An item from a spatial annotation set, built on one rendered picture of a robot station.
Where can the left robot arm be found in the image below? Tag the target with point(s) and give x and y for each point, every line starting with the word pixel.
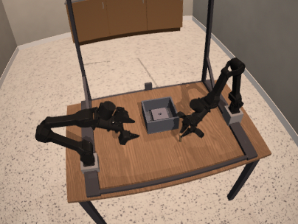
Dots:
pixel 213 97

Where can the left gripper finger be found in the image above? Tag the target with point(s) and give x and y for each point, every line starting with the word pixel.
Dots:
pixel 184 127
pixel 188 131

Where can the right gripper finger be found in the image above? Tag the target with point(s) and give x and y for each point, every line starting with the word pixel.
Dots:
pixel 132 135
pixel 129 121

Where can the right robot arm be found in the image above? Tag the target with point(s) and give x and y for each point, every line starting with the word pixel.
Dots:
pixel 83 118

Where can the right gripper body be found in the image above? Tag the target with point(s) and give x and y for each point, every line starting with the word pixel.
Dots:
pixel 124 134

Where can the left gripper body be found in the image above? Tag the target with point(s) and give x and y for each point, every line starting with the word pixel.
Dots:
pixel 198 132

